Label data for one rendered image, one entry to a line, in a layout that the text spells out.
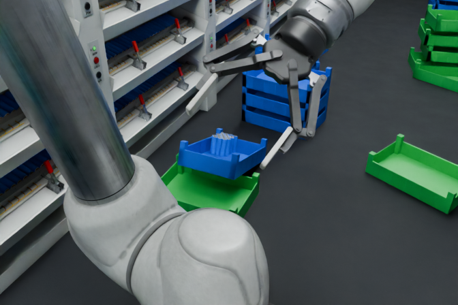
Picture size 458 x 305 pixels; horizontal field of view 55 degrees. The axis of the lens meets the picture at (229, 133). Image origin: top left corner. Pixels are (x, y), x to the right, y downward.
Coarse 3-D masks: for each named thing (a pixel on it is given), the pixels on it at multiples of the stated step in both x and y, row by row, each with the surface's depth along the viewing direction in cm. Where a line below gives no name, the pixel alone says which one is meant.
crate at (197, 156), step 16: (192, 144) 148; (208, 144) 160; (240, 144) 164; (256, 144) 162; (192, 160) 139; (208, 160) 137; (224, 160) 135; (240, 160) 137; (256, 160) 152; (224, 176) 136
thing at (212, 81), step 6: (210, 78) 65; (216, 78) 65; (204, 84) 65; (210, 84) 65; (216, 84) 68; (204, 90) 64; (210, 90) 66; (198, 96) 64; (204, 96) 66; (192, 102) 64; (198, 102) 65; (186, 108) 64; (192, 108) 64
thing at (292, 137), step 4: (304, 128) 64; (292, 132) 64; (304, 132) 64; (288, 136) 64; (292, 136) 64; (296, 136) 64; (300, 136) 64; (304, 136) 64; (288, 140) 63; (292, 140) 63; (284, 144) 63; (288, 144) 63; (280, 148) 63; (284, 148) 63; (288, 148) 63; (284, 152) 64
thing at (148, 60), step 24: (144, 24) 162; (168, 24) 168; (192, 24) 174; (120, 48) 144; (144, 48) 152; (168, 48) 158; (192, 48) 172; (120, 72) 138; (144, 72) 142; (120, 96) 135
